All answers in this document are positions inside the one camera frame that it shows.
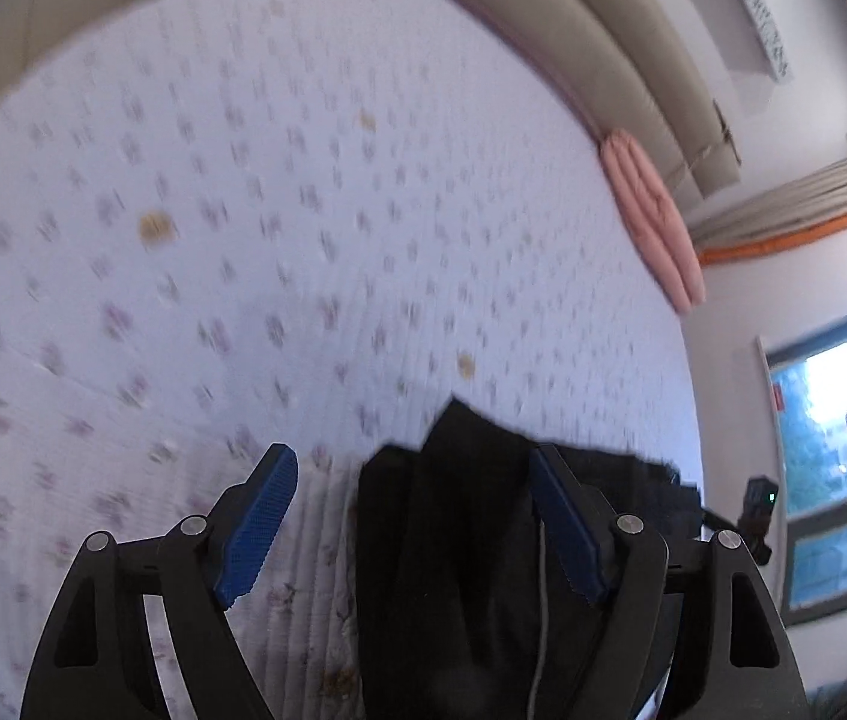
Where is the window with dark frame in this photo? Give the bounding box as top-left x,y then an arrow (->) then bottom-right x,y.
765,317 -> 847,624

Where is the folded pink blanket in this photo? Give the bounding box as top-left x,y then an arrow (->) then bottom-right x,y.
599,130 -> 707,316

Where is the bed with floral white sheet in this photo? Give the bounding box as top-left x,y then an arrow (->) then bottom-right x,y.
0,0 -> 703,718

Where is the beige padded headboard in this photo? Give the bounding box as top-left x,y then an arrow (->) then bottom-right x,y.
151,0 -> 744,200

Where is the black hooded jacket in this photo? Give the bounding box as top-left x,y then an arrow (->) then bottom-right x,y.
349,395 -> 707,720

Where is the white decorative wall shelf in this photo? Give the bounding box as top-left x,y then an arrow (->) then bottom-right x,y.
741,0 -> 793,85

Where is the beige and orange curtain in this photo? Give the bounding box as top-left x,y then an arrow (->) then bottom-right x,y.
690,158 -> 847,265

